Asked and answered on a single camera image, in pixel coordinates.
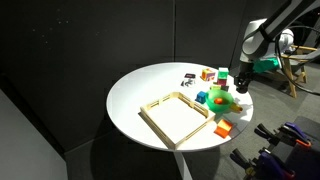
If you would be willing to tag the purple orange clamp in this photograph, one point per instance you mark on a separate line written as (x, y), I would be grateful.
(288, 133)

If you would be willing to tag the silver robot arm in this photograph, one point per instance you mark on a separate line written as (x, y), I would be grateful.
(262, 34)

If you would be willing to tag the purple orange picture cube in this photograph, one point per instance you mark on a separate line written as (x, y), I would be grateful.
(207, 75)

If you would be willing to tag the small orange ball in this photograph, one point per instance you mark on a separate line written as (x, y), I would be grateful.
(218, 100)

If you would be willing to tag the green plastic bowl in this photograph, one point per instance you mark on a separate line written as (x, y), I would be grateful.
(217, 108)

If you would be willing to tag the black checkered cube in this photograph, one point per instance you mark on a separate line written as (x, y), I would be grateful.
(189, 80)

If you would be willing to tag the blue cube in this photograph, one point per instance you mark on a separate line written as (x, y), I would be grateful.
(201, 97)

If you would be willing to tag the wooden chair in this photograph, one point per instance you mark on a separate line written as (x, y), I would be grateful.
(294, 67)

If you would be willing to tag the yellow green soft cube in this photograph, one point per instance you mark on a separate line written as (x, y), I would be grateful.
(215, 87)

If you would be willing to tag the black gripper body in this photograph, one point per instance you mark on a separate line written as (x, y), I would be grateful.
(242, 82)

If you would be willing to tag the orange block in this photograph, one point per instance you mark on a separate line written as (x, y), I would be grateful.
(223, 129)

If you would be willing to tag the magenta soft cube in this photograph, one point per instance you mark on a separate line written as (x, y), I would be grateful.
(222, 82)

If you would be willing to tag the wooden tray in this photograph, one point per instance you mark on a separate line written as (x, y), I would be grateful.
(175, 118)

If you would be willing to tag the yellow toy banana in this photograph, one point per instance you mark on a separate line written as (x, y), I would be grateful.
(236, 108)

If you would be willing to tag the purple black clamp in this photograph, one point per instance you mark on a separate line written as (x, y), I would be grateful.
(266, 167)

